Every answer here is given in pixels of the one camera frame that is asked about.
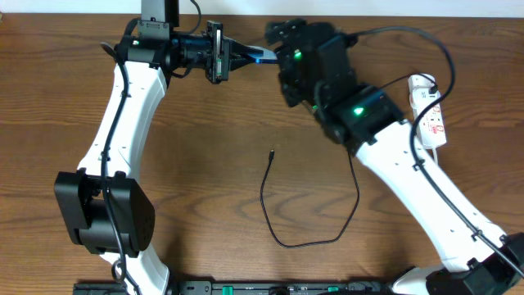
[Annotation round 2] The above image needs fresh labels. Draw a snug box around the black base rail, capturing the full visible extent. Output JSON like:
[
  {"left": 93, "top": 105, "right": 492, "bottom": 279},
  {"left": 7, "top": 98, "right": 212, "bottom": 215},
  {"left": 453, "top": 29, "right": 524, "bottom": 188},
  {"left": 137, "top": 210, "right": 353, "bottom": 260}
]
[{"left": 73, "top": 279, "right": 394, "bottom": 295}]

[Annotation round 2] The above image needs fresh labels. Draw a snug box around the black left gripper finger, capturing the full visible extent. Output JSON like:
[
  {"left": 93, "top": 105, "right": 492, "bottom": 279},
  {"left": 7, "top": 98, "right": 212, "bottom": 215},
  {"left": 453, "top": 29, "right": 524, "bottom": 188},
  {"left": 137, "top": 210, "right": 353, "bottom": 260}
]
[
  {"left": 228, "top": 39, "right": 262, "bottom": 57},
  {"left": 229, "top": 57, "right": 252, "bottom": 71}
]

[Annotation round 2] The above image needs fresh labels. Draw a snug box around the blue Galaxy smartphone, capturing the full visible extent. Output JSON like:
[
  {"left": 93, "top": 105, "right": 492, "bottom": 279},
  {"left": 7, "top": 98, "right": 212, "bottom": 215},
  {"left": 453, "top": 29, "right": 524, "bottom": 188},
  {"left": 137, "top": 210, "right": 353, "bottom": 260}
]
[{"left": 247, "top": 46, "right": 278, "bottom": 64}]

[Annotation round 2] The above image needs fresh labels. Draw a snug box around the white power strip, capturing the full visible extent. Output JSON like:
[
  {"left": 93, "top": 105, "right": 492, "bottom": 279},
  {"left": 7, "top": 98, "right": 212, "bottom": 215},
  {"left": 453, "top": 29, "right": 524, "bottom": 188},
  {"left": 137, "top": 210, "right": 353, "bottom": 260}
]
[{"left": 408, "top": 74, "right": 447, "bottom": 149}]

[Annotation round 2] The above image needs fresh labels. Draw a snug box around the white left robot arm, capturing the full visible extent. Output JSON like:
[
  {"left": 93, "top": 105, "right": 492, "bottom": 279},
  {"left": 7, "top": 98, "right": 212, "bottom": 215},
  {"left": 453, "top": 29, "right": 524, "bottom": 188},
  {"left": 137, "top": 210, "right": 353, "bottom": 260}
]
[{"left": 54, "top": 0, "right": 276, "bottom": 294}]

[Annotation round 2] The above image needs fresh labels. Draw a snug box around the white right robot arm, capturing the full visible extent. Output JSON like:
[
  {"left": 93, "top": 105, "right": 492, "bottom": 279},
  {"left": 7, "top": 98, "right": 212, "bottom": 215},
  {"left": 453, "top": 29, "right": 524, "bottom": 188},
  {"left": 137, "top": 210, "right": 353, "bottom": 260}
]
[{"left": 264, "top": 18, "right": 523, "bottom": 294}]

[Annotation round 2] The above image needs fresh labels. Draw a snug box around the black USB charger cable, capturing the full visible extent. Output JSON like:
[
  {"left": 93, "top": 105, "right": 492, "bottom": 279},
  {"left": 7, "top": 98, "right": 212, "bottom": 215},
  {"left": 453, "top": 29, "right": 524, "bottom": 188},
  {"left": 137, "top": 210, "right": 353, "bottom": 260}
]
[{"left": 260, "top": 72, "right": 439, "bottom": 250}]

